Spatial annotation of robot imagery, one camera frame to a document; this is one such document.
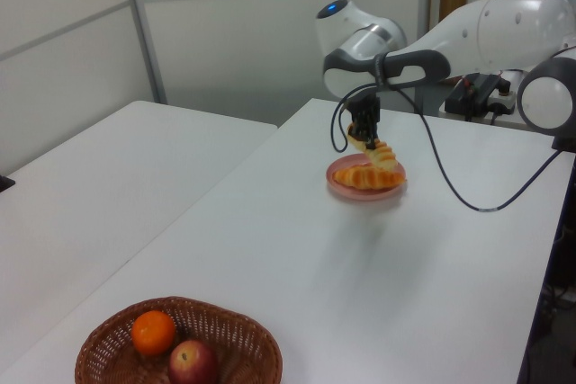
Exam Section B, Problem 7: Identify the grey partition post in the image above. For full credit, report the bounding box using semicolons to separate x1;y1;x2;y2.
121;0;168;105

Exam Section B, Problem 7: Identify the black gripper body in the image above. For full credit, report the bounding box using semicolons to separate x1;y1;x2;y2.
345;94;383;127

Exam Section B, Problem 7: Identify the pale ridged bread roll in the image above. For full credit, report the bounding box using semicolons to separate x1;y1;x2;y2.
346;121;398;173

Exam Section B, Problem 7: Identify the toy orange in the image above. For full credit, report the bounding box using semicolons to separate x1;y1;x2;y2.
131;309;176;356

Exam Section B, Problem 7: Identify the black power box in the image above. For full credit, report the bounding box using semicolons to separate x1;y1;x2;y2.
445;72;500;121

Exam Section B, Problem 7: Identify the pink plate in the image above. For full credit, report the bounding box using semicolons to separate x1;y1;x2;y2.
326;153;408;201

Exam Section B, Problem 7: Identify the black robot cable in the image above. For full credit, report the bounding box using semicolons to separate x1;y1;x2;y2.
330;82;563;213

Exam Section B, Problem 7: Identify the grey emergency stop button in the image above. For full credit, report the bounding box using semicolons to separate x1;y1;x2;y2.
488;81;517;116

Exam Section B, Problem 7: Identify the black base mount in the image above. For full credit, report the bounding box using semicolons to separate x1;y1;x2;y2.
552;131;576;153

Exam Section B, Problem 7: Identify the red toy apple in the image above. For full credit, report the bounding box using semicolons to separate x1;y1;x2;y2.
168;340;221;384

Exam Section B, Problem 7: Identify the brown toy croissant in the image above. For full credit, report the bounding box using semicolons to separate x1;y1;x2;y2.
332;165;406;191

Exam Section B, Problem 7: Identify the brown woven basket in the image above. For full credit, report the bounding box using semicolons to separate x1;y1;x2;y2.
74;296;284;384

